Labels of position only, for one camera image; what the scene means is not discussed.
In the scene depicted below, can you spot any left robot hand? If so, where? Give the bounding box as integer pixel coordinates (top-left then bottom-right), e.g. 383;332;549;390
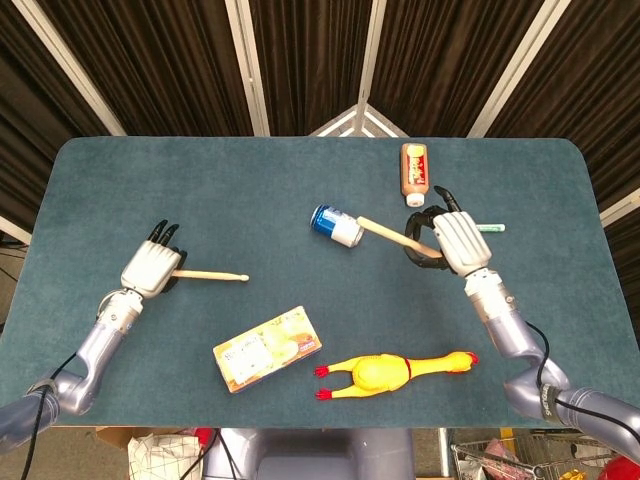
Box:
119;218;189;300

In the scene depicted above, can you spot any pink plastic bag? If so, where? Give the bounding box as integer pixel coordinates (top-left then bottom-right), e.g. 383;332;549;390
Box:
482;438;524;467

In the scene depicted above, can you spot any white checked cloth bag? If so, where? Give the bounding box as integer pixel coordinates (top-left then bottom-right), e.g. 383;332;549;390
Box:
127;433;205;480

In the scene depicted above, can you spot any blue and white drink can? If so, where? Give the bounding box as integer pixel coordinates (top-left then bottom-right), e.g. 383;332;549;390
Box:
309;203;366;248

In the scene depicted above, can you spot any wooden drumstick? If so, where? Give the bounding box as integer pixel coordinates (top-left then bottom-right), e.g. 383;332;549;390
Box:
356;216;444;259
172;269;250;283

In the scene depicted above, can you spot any cardboard box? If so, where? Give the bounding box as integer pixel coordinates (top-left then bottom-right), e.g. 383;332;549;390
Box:
94;426;201;454

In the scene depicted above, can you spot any white partition frame post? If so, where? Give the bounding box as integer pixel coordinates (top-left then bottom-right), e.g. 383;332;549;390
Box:
0;214;32;246
223;0;272;137
467;0;574;139
10;0;127;137
598;187;640;227
355;0;389;137

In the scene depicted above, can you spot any yellow rubber chicken toy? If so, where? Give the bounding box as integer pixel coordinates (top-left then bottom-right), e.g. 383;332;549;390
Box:
314;350;480;402

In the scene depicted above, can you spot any dark brown curtain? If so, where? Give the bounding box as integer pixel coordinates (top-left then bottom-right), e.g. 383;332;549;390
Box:
0;0;640;246

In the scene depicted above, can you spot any white partition foot frame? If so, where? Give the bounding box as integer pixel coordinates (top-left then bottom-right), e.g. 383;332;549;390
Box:
308;103;410;138

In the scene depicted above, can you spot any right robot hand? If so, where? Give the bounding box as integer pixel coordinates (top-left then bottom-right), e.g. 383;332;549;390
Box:
403;185;494;279

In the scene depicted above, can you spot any orange cookie box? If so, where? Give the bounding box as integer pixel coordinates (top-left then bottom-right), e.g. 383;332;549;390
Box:
212;305;323;395

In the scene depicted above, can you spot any brown bottle with red label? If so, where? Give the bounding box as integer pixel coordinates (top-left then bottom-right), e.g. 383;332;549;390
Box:
399;142;429;209

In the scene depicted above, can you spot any round red object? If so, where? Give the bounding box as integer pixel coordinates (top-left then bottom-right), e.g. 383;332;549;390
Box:
597;455;629;480

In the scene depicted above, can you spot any blue felt table mat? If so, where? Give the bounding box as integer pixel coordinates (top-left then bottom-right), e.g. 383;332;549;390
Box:
0;135;640;430

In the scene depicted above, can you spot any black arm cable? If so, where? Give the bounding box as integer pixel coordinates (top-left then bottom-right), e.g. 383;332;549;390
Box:
19;349;81;480
523;319;640;434

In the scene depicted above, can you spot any metal wire basket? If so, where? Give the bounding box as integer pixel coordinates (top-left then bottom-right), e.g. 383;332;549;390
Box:
449;430;621;480

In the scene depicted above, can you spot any grey robot torso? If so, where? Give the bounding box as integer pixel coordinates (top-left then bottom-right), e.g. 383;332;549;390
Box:
202;427;417;480

